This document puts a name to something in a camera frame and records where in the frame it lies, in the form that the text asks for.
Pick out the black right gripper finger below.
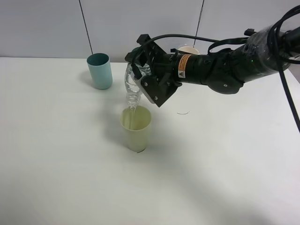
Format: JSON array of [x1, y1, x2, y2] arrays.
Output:
[[124, 46, 147, 68]]

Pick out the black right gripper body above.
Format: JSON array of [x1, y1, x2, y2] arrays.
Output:
[[143, 42, 182, 87]]

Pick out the clear water bottle green label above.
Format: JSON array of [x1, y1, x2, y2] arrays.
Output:
[[124, 62, 142, 113]]

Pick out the pale green plastic cup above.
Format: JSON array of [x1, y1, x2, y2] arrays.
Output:
[[120, 105, 152, 152]]

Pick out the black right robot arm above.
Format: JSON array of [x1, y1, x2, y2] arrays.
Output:
[[125, 27, 300, 105]]

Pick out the teal plastic cup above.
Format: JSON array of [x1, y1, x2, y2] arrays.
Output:
[[87, 53, 113, 90]]

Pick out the blue and white paper cup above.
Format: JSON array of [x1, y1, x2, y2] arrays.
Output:
[[178, 46, 199, 55]]

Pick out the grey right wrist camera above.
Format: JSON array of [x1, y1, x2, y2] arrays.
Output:
[[133, 75, 182, 107]]

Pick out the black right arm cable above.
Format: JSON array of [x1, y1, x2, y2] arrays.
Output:
[[130, 0, 300, 134]]

